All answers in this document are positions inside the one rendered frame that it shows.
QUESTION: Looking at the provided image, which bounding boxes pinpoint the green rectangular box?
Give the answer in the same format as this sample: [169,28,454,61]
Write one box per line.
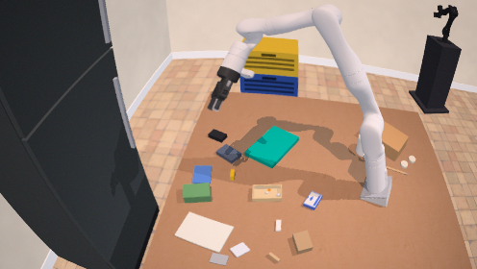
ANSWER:
[183,183,212,203]

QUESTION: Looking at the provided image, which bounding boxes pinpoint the teal flat rectangular box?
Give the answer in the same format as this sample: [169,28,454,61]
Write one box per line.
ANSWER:
[245,126,299,168]

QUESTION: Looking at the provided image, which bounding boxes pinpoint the white mug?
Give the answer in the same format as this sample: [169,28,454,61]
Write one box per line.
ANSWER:
[356,136,364,157]

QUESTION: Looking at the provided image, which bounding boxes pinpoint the blue flat square pad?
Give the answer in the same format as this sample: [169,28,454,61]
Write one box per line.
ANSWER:
[192,165,212,183]

